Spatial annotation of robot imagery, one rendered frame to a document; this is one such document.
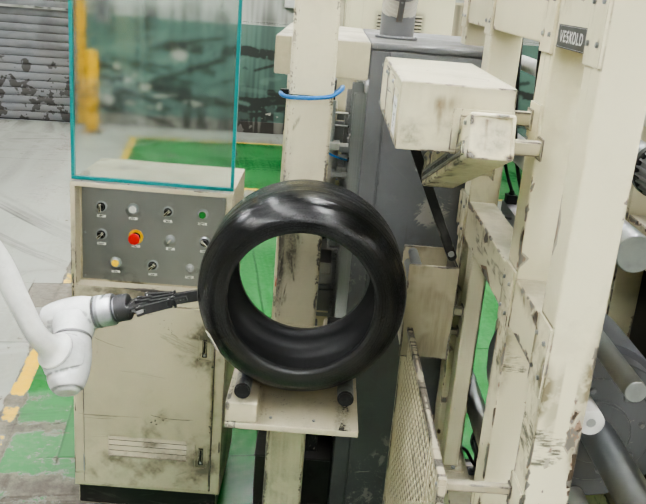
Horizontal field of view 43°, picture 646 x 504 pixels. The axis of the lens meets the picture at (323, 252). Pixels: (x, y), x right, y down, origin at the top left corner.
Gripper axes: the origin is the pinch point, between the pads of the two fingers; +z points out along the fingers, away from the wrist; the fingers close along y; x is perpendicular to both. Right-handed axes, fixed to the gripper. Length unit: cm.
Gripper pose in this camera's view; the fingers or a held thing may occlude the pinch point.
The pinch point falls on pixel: (188, 296)
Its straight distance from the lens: 227.2
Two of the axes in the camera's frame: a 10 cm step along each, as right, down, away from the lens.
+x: 1.8, 9.4, 3.0
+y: 0.2, -3.1, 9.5
